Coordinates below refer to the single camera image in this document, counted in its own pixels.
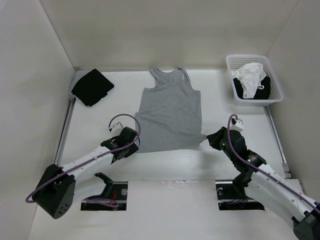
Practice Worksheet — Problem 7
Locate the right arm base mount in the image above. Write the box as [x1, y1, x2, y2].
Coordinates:
[215, 173, 265, 211]

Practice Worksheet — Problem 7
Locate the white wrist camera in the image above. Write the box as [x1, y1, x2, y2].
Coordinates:
[109, 122, 124, 137]
[230, 118, 244, 132]

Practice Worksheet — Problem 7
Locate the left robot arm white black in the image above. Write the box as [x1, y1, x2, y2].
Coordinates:
[31, 127, 140, 219]

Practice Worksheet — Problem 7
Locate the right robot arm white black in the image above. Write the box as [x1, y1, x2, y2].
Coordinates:
[206, 127, 320, 240]

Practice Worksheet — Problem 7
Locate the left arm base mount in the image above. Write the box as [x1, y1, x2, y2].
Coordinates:
[80, 172, 129, 212]

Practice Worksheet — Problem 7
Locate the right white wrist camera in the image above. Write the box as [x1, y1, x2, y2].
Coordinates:
[230, 118, 244, 132]

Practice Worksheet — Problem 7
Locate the folded black tank top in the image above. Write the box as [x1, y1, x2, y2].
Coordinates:
[69, 69, 115, 107]

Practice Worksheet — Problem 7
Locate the white plastic basket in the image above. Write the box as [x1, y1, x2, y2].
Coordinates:
[225, 54, 284, 107]

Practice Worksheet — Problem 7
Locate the grey tank top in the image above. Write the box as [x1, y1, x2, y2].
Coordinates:
[135, 67, 206, 153]

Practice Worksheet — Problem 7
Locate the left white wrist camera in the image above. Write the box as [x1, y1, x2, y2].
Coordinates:
[109, 122, 124, 137]

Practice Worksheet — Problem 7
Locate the metal table rail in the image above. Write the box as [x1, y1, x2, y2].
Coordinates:
[263, 106, 292, 179]
[52, 98, 76, 165]

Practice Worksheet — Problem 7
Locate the white tank top in basket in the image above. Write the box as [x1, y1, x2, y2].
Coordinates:
[232, 62, 267, 99]

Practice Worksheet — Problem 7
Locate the black tank top in basket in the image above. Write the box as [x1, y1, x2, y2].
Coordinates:
[233, 76, 271, 100]

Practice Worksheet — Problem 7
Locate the left metal table rail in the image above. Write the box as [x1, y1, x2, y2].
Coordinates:
[52, 98, 76, 165]

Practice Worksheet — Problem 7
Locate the right metal table rail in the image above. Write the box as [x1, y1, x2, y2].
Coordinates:
[263, 106, 292, 179]

